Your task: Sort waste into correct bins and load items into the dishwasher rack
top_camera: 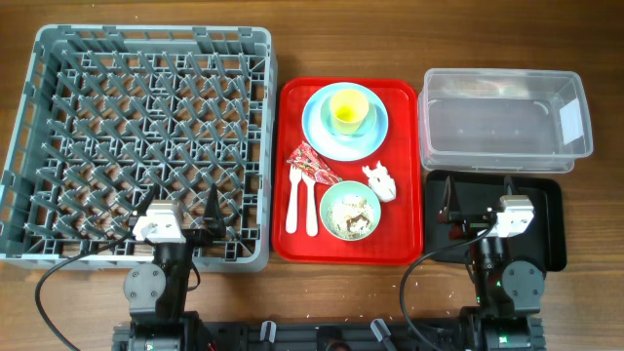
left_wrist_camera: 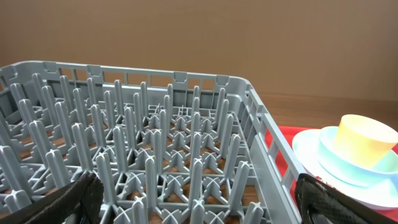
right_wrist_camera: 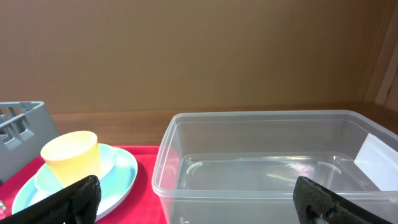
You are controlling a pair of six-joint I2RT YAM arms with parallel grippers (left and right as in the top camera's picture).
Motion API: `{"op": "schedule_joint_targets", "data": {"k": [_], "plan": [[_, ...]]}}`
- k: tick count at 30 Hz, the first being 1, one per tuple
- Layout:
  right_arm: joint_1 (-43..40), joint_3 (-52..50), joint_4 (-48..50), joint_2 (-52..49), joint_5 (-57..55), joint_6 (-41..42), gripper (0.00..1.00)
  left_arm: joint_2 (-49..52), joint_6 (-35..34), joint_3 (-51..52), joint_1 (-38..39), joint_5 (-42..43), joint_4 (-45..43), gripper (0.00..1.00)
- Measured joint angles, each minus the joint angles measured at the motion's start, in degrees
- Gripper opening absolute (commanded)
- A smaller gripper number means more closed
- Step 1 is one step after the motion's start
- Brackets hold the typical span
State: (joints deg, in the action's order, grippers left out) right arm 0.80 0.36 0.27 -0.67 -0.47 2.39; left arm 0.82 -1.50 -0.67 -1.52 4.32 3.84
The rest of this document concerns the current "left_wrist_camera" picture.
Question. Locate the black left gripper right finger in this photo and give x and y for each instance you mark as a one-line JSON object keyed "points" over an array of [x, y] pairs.
{"points": [[319, 203]]}

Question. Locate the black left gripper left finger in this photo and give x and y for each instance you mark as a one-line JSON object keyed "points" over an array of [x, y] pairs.
{"points": [[82, 197]]}

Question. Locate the light green small bowl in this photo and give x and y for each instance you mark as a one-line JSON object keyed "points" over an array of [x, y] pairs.
{"points": [[385, 169]]}

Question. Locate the yellow plastic cup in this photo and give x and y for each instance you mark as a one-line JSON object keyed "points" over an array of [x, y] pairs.
{"points": [[363, 141]]}

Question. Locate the light blue plate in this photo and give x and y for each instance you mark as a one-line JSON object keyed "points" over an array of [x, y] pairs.
{"points": [[382, 196]]}

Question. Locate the grey dishwasher rack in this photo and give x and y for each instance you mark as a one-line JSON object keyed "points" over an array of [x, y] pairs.
{"points": [[169, 147]]}

